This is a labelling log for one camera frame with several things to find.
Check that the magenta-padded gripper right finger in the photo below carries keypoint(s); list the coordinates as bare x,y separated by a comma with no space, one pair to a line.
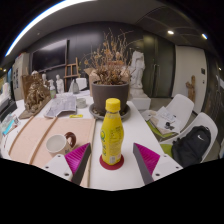
166,166

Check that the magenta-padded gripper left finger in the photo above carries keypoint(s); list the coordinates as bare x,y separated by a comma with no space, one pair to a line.
58,166

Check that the yellow drink bottle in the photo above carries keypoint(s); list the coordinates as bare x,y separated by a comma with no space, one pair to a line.
112,136

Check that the black backpack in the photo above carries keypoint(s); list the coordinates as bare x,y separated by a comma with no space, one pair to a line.
191,146

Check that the light wooden drawing board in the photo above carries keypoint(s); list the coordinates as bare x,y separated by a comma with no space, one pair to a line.
40,133

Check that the papers stack on chair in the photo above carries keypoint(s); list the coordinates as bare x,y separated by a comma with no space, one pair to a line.
165,120

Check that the flat round red coaster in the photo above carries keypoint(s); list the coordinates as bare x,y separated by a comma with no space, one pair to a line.
111,167

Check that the yellow marker pen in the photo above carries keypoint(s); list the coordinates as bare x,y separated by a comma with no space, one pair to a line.
76,116

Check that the white chair with backpack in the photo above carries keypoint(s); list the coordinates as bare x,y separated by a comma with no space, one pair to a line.
203,120

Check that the printed paper sheets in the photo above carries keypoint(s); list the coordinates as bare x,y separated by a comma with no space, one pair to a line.
61,106

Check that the grey round pot saucer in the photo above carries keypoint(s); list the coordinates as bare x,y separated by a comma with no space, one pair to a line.
95,115

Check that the brown carved wooden sculpture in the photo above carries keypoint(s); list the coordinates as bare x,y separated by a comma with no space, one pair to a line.
35,96

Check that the wooden figure sculpture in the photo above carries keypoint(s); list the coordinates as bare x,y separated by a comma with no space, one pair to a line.
191,88

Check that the dried plant in grey pot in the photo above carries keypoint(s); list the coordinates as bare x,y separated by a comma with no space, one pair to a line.
110,93

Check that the wooden easel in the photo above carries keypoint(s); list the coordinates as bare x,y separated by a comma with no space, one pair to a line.
71,73

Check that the tall white plaster statue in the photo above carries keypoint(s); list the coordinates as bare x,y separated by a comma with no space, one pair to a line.
137,71

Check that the dark double door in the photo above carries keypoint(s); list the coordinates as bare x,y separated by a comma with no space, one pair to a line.
160,66

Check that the white cabinet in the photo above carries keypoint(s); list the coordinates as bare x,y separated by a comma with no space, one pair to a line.
20,71

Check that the ceiling spot lights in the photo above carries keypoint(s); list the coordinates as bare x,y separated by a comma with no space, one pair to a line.
170,32

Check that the long ceiling light strip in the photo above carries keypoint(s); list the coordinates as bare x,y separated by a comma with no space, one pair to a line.
40,18

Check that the black wall screen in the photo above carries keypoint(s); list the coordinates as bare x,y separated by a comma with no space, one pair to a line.
50,55

